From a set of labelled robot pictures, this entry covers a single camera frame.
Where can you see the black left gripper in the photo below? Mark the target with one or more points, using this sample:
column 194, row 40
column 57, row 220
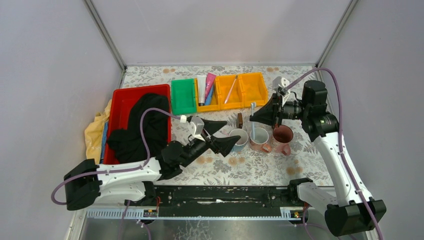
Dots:
column 209, row 139

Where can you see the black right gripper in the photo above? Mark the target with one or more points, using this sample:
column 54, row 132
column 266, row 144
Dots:
column 268, row 113

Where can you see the pink toothbrush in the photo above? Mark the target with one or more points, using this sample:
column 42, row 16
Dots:
column 230, row 90
column 224, row 133

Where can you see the floral orange-handled mug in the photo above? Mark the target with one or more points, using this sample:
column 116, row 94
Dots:
column 258, row 141

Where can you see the blue ceramic mug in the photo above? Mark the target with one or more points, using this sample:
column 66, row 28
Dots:
column 242, row 142

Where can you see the pink pumpkin-face mug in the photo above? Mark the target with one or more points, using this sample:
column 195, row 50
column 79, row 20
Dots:
column 281, row 137

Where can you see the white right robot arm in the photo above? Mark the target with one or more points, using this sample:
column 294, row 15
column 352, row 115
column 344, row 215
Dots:
column 352, row 209

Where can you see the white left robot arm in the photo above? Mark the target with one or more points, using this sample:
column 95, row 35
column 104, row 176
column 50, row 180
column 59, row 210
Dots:
column 89, row 183

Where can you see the yellow bin with toothpaste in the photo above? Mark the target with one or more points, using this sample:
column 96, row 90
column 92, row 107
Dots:
column 214, row 104

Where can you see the blue toothpaste tube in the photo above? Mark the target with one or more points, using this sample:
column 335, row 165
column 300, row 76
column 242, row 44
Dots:
column 209, row 96

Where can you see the pink toothpaste tube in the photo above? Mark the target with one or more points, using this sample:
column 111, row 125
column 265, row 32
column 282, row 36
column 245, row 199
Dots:
column 209, row 83

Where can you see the white toothpaste tube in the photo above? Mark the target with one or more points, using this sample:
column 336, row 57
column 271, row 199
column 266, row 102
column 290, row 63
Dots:
column 201, row 89

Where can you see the red plastic tray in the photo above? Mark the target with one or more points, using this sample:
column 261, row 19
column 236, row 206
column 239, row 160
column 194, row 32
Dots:
column 123, row 100

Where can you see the yellow bin with mugs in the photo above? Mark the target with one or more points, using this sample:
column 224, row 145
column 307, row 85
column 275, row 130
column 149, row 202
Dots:
column 254, row 89

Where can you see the yellow bin with toothbrushes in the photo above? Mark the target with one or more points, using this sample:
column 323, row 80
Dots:
column 223, row 84

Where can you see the green plastic bin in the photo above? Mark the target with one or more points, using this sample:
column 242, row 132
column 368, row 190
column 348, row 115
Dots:
column 183, row 97

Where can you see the black cloth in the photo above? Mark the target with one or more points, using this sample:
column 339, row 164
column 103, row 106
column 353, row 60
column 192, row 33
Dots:
column 127, row 144

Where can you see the blue cloth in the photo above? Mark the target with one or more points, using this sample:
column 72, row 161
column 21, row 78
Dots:
column 103, row 141

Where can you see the yellow cloth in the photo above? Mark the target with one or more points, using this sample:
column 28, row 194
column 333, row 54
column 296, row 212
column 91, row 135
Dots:
column 93, row 133

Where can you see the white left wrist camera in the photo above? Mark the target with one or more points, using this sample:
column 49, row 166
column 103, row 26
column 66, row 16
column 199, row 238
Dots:
column 195, row 127

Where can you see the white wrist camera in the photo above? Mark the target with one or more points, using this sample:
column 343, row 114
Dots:
column 280, row 85
column 195, row 127

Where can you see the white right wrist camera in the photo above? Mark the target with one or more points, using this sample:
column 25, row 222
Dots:
column 280, row 85

